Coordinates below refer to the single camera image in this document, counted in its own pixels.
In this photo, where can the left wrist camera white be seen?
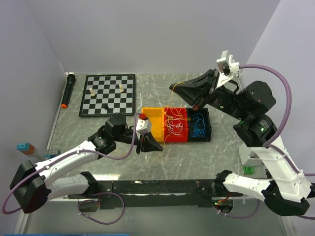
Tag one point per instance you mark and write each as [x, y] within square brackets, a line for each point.
[143, 126]

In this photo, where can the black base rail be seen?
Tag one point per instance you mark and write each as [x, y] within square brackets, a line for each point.
[164, 193]

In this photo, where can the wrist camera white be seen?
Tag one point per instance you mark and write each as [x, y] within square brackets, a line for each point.
[228, 67]
[143, 126]

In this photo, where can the blue toy brick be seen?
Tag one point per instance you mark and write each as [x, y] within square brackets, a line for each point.
[50, 153]

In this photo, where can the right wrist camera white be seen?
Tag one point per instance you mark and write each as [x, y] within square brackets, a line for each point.
[228, 67]

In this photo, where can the green toy brick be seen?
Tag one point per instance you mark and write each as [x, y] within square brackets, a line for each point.
[248, 170]

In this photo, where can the cream chess piece left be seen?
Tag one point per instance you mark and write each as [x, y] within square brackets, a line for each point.
[92, 93]

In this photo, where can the yellow plastic bin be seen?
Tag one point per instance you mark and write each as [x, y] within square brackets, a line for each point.
[156, 117]

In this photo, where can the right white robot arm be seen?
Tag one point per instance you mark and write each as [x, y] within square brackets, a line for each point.
[287, 190]

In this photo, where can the cream chess piece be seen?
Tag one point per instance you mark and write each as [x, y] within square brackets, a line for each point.
[121, 89]
[92, 93]

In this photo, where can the cream chess piece right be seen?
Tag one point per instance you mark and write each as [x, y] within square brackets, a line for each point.
[121, 89]

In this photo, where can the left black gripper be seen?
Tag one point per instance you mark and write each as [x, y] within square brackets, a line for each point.
[149, 143]

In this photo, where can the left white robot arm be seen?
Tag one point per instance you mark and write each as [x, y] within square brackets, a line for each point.
[35, 184]

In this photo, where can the blue brown toy block stick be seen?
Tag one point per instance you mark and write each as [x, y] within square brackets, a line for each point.
[29, 150]

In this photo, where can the black white chessboard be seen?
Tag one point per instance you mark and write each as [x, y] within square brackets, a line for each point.
[106, 88]

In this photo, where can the white scanner device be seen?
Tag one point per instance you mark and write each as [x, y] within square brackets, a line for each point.
[248, 157]

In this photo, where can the black plastic bin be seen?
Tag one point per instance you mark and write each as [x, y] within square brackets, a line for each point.
[199, 125]

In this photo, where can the red plastic bin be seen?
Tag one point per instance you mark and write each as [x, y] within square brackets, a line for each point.
[175, 125]

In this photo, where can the black marker orange cap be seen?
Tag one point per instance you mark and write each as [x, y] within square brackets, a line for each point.
[70, 82]

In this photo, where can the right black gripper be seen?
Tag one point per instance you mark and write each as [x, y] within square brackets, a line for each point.
[192, 90]

